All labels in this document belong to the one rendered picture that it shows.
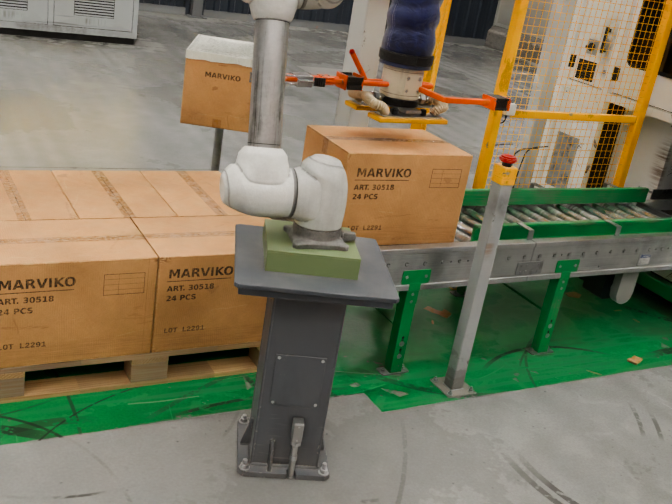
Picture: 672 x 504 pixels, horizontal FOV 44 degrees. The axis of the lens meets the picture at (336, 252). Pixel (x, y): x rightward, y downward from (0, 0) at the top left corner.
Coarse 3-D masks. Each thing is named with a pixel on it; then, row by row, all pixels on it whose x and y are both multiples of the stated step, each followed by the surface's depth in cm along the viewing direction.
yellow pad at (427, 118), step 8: (368, 112) 335; (376, 112) 334; (392, 112) 335; (400, 112) 342; (424, 112) 342; (376, 120) 330; (384, 120) 329; (392, 120) 331; (400, 120) 333; (408, 120) 335; (416, 120) 337; (424, 120) 339; (432, 120) 341; (440, 120) 343
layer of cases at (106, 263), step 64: (0, 192) 335; (64, 192) 347; (128, 192) 359; (192, 192) 373; (0, 256) 281; (64, 256) 289; (128, 256) 297; (192, 256) 307; (0, 320) 282; (64, 320) 294; (128, 320) 305; (192, 320) 318; (256, 320) 332
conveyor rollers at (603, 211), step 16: (464, 208) 416; (480, 208) 420; (512, 208) 427; (528, 208) 439; (544, 208) 442; (560, 208) 445; (576, 208) 447; (592, 208) 451; (608, 208) 462; (624, 208) 464; (640, 208) 467; (464, 224) 390; (464, 240) 373
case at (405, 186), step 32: (320, 128) 351; (352, 128) 361; (384, 128) 371; (352, 160) 324; (384, 160) 331; (416, 160) 338; (448, 160) 345; (352, 192) 330; (384, 192) 337; (416, 192) 344; (448, 192) 352; (352, 224) 336; (384, 224) 344; (416, 224) 351; (448, 224) 359
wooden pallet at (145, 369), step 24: (96, 360) 306; (120, 360) 310; (144, 360) 315; (168, 360) 320; (216, 360) 342; (240, 360) 345; (0, 384) 292; (24, 384) 296; (48, 384) 307; (72, 384) 309; (96, 384) 312; (120, 384) 315; (144, 384) 320
